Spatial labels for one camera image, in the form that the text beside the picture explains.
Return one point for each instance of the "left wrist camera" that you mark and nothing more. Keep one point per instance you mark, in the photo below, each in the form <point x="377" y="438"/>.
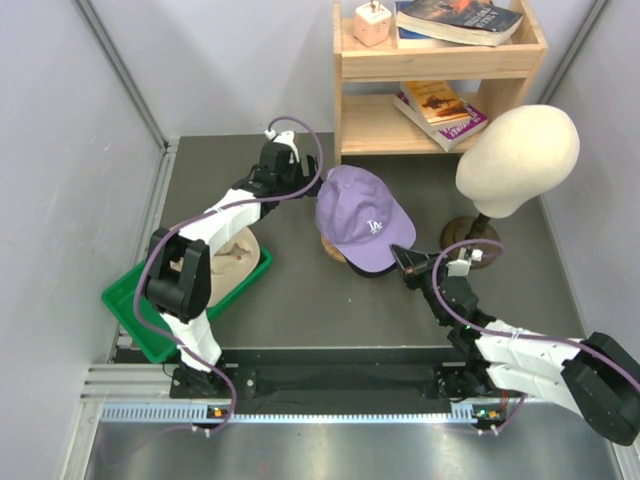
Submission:
<point x="286" y="138"/>

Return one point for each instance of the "dark cover book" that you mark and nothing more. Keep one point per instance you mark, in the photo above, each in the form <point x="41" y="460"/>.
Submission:
<point x="479" y="23"/>

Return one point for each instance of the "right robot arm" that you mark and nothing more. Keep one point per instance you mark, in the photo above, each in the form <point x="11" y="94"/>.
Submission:
<point x="595" y="378"/>

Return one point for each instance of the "white mannequin head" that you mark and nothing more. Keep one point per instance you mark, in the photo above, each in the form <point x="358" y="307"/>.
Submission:
<point x="522" y="154"/>

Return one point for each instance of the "dark mannequin stand base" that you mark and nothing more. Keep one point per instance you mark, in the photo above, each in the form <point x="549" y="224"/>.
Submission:
<point x="467" y="228"/>

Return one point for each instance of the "lavender cap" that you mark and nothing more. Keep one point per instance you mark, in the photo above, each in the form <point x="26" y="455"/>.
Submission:
<point x="358" y="214"/>

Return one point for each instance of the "wooden hat stand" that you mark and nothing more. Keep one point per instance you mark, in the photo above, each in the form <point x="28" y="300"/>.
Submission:
<point x="332" y="251"/>

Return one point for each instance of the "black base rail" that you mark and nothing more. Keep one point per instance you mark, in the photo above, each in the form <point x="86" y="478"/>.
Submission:
<point x="338" y="381"/>

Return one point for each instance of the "blue book under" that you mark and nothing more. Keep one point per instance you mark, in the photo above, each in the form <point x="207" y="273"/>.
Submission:
<point x="406" y="39"/>

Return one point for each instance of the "purple white book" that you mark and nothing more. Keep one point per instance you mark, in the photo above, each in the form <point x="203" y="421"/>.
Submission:
<point x="450" y="137"/>

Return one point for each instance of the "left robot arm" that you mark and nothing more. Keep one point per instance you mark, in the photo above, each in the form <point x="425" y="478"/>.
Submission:
<point x="192" y="269"/>

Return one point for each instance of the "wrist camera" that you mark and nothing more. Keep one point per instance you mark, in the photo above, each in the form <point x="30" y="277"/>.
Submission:
<point x="468" y="258"/>
<point x="286" y="138"/>

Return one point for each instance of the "pink power cube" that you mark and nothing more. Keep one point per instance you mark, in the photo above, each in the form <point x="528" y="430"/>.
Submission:
<point x="372" y="22"/>

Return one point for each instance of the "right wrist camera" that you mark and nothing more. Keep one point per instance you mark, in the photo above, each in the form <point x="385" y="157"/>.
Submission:
<point x="468" y="258"/>

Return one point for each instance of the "orange cover book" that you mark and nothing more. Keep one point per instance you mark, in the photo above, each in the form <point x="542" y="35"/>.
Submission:
<point x="436" y="102"/>

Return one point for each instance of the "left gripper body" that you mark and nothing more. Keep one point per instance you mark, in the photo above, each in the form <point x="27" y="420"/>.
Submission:
<point x="299" y="181"/>

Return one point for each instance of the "green plastic tray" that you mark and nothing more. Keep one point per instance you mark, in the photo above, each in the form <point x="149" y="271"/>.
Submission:
<point x="118" y="298"/>

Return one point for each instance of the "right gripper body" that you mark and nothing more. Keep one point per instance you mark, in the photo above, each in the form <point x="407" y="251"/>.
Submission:
<point x="422" y="279"/>

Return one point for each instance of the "black hat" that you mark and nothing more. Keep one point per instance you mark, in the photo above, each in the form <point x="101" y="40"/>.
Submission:
<point x="366" y="274"/>

